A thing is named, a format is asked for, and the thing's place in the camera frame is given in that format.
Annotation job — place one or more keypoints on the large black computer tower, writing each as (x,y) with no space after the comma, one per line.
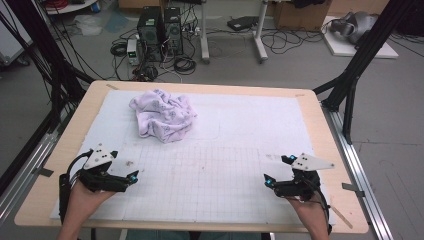
(150,33)

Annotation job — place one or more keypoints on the grey tape piece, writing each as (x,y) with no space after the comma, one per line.
(353,188)

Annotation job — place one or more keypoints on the round white table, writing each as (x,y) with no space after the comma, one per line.
(73,7)

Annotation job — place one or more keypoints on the brown cardboard box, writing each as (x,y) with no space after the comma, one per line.
(300,18)

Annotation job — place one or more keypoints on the slim black computer tower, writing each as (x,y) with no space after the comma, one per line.
(173,31)

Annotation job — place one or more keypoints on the tan tape strip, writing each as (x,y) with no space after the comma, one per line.
(112,87)
(300,95)

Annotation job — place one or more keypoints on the white desk frame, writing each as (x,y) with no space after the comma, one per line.
(204,33)

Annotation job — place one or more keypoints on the dark tape piece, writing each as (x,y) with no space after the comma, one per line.
(45,172)

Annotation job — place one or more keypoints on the grey headset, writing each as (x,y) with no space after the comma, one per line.
(356,23)

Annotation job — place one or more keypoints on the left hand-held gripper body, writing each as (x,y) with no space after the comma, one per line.
(100,181)

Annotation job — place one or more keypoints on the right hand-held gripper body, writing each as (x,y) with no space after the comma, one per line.
(300,186)

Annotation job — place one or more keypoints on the aluminium rail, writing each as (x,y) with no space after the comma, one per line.
(345,150)
(35,158)

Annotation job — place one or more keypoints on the white floor board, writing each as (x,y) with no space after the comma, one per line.
(343,50)

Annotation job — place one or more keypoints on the white power supply unit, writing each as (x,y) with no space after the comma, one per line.
(132,51)

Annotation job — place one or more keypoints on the black metal frame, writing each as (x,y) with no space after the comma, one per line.
(380,33)
(40,36)

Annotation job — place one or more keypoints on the flat black device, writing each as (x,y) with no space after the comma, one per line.
(242,23)

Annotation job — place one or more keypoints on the clear plastic sheet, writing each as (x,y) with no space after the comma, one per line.
(88,26)

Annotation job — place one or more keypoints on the person's right hand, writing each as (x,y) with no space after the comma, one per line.
(311,210)

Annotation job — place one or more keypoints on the lilac patterned towel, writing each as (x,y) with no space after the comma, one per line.
(163,115)

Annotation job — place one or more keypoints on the white foam mat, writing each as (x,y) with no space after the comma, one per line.
(250,133)

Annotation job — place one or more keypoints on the person's left hand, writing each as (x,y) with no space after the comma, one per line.
(83,201)

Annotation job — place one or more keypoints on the person's teal trousers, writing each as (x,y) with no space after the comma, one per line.
(160,235)

